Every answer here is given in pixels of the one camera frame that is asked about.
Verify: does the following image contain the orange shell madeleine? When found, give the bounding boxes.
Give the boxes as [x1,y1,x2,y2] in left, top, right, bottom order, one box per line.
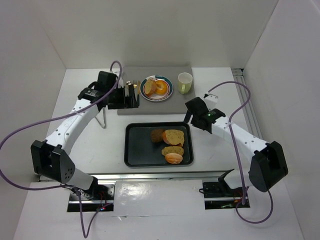
[164,153,183,165]

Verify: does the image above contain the large seeded bread slice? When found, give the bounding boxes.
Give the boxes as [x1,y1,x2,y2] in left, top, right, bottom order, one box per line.
[162,129,185,146]

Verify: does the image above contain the black baking tray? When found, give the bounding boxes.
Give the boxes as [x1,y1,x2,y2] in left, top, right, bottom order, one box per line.
[124,121,194,168]

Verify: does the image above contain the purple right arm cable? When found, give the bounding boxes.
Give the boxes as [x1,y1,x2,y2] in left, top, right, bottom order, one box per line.
[204,80,275,225]

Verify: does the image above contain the small seeded bread slice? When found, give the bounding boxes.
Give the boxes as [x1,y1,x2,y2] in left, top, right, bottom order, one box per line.
[161,146,184,156]

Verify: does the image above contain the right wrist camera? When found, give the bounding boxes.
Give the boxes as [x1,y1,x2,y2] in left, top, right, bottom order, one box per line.
[203,92,219,111]

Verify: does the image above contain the aluminium rail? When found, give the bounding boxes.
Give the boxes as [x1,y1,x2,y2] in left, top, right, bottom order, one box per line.
[92,169,232,181]
[231,68,265,143]

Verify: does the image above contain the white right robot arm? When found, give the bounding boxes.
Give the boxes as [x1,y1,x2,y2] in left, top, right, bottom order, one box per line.
[184,97,289,193]

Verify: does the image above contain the orange bagel bread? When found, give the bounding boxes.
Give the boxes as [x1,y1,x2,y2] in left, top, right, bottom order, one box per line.
[155,80,168,96]

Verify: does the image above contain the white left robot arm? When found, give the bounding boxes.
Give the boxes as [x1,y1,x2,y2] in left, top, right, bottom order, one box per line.
[30,71,140,200]

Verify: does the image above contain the dark brown round bun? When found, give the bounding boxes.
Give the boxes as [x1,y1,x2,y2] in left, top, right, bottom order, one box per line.
[150,128,165,143]

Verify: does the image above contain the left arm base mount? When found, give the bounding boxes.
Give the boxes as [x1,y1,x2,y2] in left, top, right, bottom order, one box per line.
[67,183,116,213]

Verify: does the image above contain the metal bread tongs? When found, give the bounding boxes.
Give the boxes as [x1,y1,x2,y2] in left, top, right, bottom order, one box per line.
[95,108,107,129]

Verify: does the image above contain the grey placemat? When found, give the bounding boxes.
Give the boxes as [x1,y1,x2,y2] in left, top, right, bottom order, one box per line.
[117,65,196,116]

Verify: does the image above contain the aluminium rail front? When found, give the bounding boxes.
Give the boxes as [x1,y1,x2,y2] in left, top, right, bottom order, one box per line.
[92,169,232,181]

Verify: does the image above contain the gold knife green handle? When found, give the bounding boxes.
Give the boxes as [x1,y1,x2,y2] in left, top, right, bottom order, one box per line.
[137,81,141,97]

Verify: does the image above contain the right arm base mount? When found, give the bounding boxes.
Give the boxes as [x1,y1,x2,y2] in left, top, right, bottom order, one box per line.
[198,181,250,210]

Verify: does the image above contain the white plate teal rim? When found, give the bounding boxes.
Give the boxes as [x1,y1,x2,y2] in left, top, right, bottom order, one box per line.
[140,75,174,102]

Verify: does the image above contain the aluminium rail right side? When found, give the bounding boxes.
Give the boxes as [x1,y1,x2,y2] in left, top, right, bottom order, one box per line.
[231,68,265,143]

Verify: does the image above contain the gold fork green handle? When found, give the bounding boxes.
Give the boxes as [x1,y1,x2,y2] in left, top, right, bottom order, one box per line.
[133,80,138,94]

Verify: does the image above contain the light green mug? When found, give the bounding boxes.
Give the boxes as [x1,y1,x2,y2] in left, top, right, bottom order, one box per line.
[178,72,193,95]

